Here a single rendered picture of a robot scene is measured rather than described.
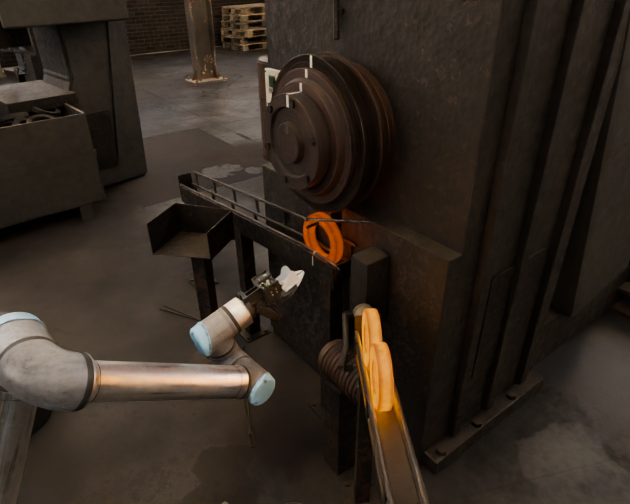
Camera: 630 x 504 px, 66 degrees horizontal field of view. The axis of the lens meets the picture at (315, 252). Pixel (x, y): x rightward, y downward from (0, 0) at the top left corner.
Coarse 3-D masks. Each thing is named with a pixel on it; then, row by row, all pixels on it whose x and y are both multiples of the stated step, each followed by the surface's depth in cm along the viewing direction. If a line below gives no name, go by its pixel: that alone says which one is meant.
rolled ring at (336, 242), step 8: (312, 216) 165; (320, 216) 162; (328, 216) 162; (304, 224) 170; (320, 224) 162; (328, 224) 159; (336, 224) 161; (304, 232) 172; (312, 232) 172; (328, 232) 160; (336, 232) 159; (312, 240) 172; (336, 240) 159; (312, 248) 172; (320, 248) 173; (336, 248) 160; (328, 256) 165; (336, 256) 162
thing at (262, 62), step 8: (264, 56) 437; (264, 64) 410; (264, 72) 414; (264, 80) 418; (264, 88) 422; (264, 96) 425; (264, 104) 429; (264, 112) 434; (264, 136) 447; (264, 144) 452; (264, 152) 458
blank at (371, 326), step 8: (368, 312) 126; (376, 312) 126; (368, 320) 124; (376, 320) 124; (368, 328) 123; (376, 328) 122; (368, 336) 123; (376, 336) 122; (368, 344) 123; (368, 352) 124; (368, 360) 124; (368, 368) 127
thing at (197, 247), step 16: (176, 208) 204; (192, 208) 201; (208, 208) 199; (160, 224) 195; (176, 224) 206; (192, 224) 205; (208, 224) 203; (224, 224) 191; (160, 240) 196; (176, 240) 202; (192, 240) 200; (208, 240) 181; (224, 240) 193; (176, 256) 190; (192, 256) 188; (208, 256) 186; (208, 272) 201; (208, 288) 203; (208, 304) 207
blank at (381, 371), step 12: (372, 348) 116; (384, 348) 112; (372, 360) 117; (384, 360) 109; (372, 372) 118; (384, 372) 108; (372, 384) 118; (384, 384) 107; (372, 396) 118; (384, 396) 108; (384, 408) 110
